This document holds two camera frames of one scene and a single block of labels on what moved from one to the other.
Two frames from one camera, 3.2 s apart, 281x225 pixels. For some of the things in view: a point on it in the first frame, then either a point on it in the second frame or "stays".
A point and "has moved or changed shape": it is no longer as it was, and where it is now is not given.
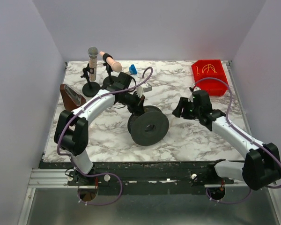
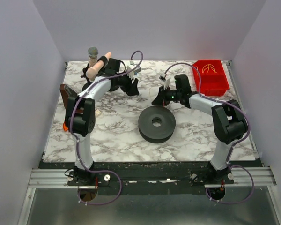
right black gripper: [185, 109] -> [165, 96]
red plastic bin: [210, 75] stays
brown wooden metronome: [71, 99] stays
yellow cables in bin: [205, 66] stays
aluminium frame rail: [56, 178] stays
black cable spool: [149, 127] has moved or changed shape
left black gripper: [137, 103] -> [128, 82]
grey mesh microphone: [92, 53] stays
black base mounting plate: [188, 177] stays
